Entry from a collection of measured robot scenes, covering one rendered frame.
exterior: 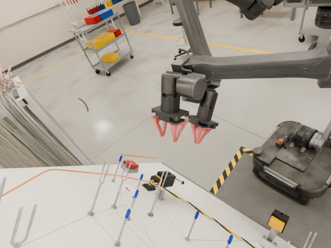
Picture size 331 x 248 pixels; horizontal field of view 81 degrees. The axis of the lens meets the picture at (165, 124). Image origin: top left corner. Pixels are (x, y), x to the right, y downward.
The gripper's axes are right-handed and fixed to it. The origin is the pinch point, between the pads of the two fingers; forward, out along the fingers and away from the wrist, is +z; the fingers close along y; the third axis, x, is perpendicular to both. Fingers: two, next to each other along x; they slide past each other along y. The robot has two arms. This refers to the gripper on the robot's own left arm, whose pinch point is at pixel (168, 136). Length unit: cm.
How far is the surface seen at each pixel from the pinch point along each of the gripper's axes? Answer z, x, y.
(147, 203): 19.8, -10.9, 1.0
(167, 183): 16.9, -1.8, 1.6
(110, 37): -31, 212, -340
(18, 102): -4, -25, -58
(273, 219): 22.8, 13.9, 32.9
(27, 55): 33, 176, -786
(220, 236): 25.1, -1.2, 22.5
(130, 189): 19.7, -10.2, -7.9
